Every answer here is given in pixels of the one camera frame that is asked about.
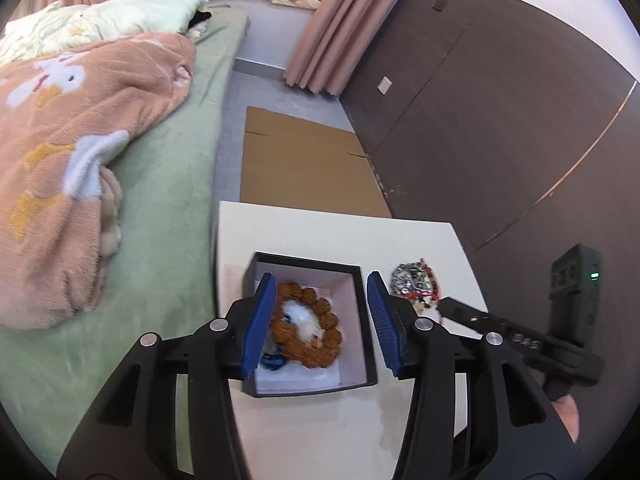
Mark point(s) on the person's right hand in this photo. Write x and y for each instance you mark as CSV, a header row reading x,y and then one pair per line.
x,y
569,417

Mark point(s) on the pale green pillow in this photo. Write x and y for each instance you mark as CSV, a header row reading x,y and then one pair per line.
x,y
130,15

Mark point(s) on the flat brown cardboard sheet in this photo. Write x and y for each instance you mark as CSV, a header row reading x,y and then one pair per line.
x,y
300,160

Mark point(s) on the pink printed fleece blanket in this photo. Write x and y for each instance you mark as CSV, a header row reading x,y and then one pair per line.
x,y
60,150

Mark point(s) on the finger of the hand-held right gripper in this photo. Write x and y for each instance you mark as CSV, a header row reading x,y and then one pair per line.
x,y
470,317

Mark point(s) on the white table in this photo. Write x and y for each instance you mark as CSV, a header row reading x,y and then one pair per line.
x,y
325,230

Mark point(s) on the bed with green sheet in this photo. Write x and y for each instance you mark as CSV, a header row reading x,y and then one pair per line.
x,y
170,195

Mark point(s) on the silver and red jewelry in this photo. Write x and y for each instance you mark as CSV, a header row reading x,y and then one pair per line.
x,y
407,280

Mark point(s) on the black jewelry box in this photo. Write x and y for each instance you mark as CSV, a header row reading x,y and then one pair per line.
x,y
352,310

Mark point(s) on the white fluffy tassel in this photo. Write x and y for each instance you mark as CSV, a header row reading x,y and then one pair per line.
x,y
302,317

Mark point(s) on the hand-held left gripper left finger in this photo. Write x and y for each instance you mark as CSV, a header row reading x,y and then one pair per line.
x,y
260,325

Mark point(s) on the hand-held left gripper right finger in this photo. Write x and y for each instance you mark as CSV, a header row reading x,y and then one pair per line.
x,y
385,325

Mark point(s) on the dark wall plate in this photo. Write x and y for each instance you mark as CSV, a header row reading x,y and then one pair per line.
x,y
440,4

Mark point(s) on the blue jewelry piece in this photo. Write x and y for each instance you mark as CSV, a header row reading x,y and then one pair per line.
x,y
272,361

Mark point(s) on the black cloth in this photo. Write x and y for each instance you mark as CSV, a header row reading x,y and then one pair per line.
x,y
201,19

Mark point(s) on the white wall switch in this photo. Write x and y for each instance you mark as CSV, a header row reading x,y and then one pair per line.
x,y
384,85

